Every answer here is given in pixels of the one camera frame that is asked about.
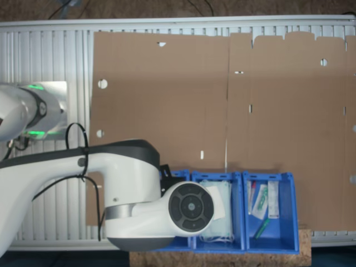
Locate blue bin for cotton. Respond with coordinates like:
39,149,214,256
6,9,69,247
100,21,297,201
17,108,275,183
151,169,192,253

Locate blue bin with masks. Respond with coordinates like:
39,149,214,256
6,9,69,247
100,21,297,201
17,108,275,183
190,170,245,254

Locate stack of white masks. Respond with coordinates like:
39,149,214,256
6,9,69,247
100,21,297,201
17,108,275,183
199,179,235,243

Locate red-tipped tube packet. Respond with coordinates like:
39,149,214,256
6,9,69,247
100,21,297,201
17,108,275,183
247,180,257,215

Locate green printed flat packet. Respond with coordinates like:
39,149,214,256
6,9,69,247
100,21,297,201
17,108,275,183
251,183,269,220

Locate green pen-shaped item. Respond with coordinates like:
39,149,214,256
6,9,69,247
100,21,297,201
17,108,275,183
254,218,271,240

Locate long white printed packet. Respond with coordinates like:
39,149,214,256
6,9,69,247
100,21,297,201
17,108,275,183
267,180,280,220

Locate chipboard block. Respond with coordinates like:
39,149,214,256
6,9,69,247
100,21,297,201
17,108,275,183
128,228,312,267

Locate blue bin with assorted packets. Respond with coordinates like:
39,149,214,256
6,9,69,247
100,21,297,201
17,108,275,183
242,171,300,254

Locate brown cardboard sheet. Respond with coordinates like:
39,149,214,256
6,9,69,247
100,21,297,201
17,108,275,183
226,32,356,231
86,31,230,226

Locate grey metal floor object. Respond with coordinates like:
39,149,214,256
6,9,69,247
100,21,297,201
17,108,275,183
60,0,84,19

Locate black robot camera cable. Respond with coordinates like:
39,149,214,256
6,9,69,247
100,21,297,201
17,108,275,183
32,122,106,242

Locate robot base cable bundle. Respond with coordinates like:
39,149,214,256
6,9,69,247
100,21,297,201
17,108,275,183
2,132,31,161

